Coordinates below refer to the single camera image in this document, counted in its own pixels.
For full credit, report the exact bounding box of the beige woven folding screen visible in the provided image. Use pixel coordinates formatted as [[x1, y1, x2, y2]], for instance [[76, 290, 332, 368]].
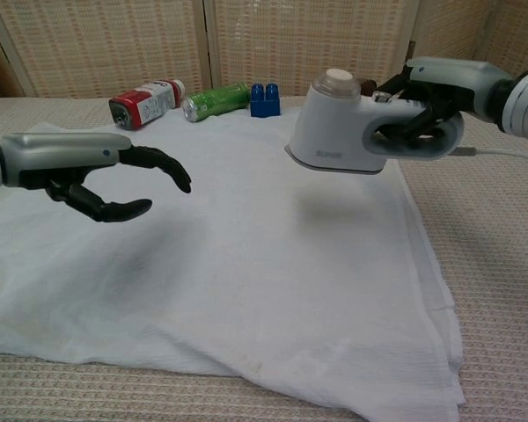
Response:
[[0, 0, 528, 98]]

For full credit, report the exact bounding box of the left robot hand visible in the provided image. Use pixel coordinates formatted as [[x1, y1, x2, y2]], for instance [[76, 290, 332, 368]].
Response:
[[0, 133, 193, 223]]

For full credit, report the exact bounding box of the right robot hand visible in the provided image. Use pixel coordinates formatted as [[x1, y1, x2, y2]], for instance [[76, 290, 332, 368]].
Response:
[[373, 56, 505, 149]]

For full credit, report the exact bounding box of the red and white juice bottle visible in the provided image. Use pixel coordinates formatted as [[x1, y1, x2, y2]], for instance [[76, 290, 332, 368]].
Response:
[[108, 78, 187, 132]]

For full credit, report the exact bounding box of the white cloth garment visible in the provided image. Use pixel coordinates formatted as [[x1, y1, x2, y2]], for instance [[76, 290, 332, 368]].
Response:
[[0, 107, 467, 422]]

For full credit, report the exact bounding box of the green drink can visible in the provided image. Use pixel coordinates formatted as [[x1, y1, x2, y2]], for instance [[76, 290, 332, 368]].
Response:
[[182, 82, 252, 124]]

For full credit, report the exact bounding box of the white handheld steam iron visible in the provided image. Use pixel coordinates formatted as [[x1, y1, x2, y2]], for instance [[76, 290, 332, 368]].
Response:
[[284, 69, 466, 176]]

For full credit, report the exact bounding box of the brown plastic bottle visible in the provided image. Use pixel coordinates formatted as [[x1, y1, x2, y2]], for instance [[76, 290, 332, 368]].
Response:
[[356, 77, 379, 98]]

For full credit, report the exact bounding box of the blue toy building brick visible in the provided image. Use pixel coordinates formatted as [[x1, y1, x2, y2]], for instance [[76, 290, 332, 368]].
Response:
[[249, 82, 282, 119]]

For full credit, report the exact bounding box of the beige woven table cover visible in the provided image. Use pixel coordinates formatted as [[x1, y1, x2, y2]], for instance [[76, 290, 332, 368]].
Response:
[[0, 93, 528, 422]]

